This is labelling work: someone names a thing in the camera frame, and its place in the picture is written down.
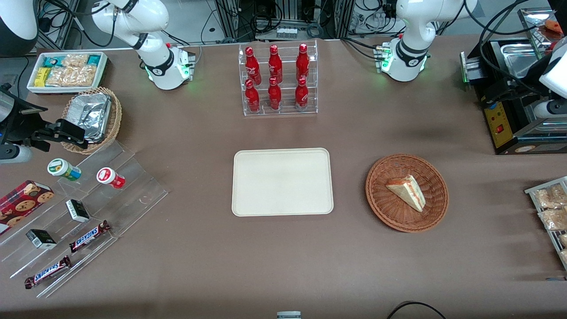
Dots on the Snickers bar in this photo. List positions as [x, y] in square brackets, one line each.
[48, 272]
[88, 237]

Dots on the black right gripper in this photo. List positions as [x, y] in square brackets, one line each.
[18, 120]

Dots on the silver foil container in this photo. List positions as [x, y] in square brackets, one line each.
[91, 115]

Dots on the triangular sandwich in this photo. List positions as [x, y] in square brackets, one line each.
[409, 192]

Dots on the brown wicker basket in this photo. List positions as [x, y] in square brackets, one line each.
[398, 217]

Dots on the large clear cracker bag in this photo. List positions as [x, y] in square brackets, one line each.
[73, 76]

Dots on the clear acrylic bottle rack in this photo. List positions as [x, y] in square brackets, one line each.
[285, 110]

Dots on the white rectangular snack bin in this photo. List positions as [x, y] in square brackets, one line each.
[102, 71]

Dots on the orange fried food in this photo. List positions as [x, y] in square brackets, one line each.
[553, 25]

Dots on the red chocolate chip cookie box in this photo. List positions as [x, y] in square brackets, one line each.
[22, 204]

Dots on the tray of packaged pastries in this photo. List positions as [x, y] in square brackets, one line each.
[553, 241]

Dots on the beige rectangular tray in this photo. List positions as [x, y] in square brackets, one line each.
[282, 181]

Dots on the green lid cup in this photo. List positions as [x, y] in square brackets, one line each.
[60, 167]

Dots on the clear acrylic stepped display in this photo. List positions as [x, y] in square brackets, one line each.
[133, 195]

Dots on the teal snack pack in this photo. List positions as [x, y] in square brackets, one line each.
[94, 59]
[52, 61]

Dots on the black food warmer machine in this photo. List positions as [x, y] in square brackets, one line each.
[518, 133]

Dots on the yellow snack pack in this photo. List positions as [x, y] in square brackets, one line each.
[42, 76]

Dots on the small grey object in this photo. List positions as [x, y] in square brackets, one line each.
[289, 315]

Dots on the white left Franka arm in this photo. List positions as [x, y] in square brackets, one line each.
[407, 57]

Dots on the small black box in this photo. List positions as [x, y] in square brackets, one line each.
[40, 238]
[78, 211]

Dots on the clear bag of pastries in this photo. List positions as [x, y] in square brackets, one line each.
[564, 240]
[554, 219]
[551, 197]

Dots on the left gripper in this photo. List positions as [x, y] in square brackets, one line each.
[522, 83]

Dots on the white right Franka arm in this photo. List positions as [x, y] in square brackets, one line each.
[155, 66]

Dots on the light tan wicker basket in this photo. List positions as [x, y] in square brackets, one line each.
[116, 119]

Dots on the red lid cup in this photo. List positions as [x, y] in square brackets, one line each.
[107, 176]

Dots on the red cola bottle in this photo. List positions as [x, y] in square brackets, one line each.
[252, 97]
[275, 64]
[274, 95]
[301, 94]
[252, 66]
[302, 62]

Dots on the small clear cracker bag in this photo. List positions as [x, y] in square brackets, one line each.
[75, 60]

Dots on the white power strip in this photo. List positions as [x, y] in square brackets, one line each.
[286, 32]

